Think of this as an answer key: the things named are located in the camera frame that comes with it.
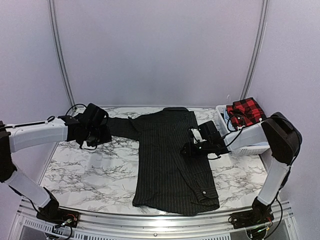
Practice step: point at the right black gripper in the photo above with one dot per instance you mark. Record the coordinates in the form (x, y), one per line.
(190, 150)

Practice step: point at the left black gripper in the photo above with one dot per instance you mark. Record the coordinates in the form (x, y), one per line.
(106, 137)

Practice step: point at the black pinstriped long sleeve shirt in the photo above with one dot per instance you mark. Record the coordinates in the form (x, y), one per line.
(167, 180)

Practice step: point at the white plastic laundry basket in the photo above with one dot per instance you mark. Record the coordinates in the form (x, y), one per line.
(255, 149)

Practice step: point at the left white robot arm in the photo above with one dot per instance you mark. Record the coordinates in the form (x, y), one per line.
(89, 127)

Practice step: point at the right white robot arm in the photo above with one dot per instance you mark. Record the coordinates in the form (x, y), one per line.
(284, 141)

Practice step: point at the light blue shirt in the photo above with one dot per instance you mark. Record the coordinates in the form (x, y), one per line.
(226, 118)

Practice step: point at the red black plaid shirt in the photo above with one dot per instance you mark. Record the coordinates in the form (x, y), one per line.
(244, 113)

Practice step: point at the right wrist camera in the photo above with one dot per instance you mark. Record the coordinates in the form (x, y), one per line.
(196, 136)

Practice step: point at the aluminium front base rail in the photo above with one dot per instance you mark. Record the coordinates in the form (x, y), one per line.
(214, 225)

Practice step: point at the left aluminium frame post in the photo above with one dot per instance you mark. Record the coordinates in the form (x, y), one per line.
(59, 51)

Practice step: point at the aluminium frame post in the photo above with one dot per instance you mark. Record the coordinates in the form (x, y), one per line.
(258, 43)
(59, 51)

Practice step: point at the right aluminium frame post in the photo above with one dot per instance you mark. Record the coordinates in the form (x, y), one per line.
(258, 43)

